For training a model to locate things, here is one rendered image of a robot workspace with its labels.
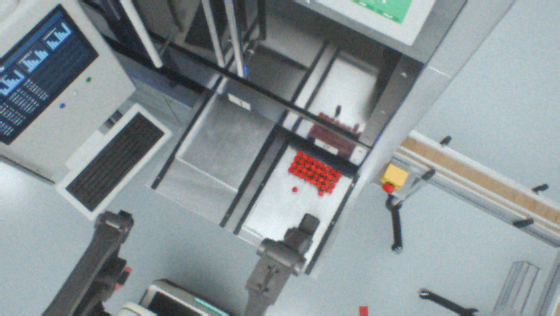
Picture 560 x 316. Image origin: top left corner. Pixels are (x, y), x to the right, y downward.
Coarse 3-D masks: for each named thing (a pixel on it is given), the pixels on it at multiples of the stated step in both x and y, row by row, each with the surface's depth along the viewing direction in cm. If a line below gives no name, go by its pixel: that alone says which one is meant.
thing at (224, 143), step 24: (216, 96) 194; (216, 120) 192; (240, 120) 192; (264, 120) 192; (192, 144) 189; (216, 144) 189; (240, 144) 189; (264, 144) 188; (216, 168) 187; (240, 168) 187
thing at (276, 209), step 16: (288, 160) 188; (272, 176) 184; (288, 176) 186; (320, 176) 186; (272, 192) 185; (288, 192) 185; (304, 192) 185; (336, 192) 185; (256, 208) 183; (272, 208) 183; (288, 208) 183; (304, 208) 183; (320, 208) 183; (336, 208) 180; (256, 224) 182; (272, 224) 182; (288, 224) 182; (320, 224) 182
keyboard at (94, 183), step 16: (128, 128) 197; (144, 128) 197; (112, 144) 195; (128, 144) 195; (144, 144) 196; (96, 160) 193; (112, 160) 193; (128, 160) 194; (80, 176) 192; (96, 176) 192; (112, 176) 192; (80, 192) 190; (96, 192) 190
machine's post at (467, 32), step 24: (480, 0) 75; (504, 0) 73; (456, 24) 83; (480, 24) 80; (456, 48) 88; (432, 72) 99; (456, 72) 95; (408, 96) 113; (432, 96) 107; (408, 120) 124; (384, 144) 146; (360, 168) 178
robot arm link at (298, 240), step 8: (296, 232) 146; (304, 232) 153; (264, 240) 116; (280, 240) 121; (288, 240) 127; (296, 240) 132; (304, 240) 140; (264, 248) 115; (296, 248) 121; (304, 248) 146; (296, 264) 114; (304, 264) 114; (296, 272) 114
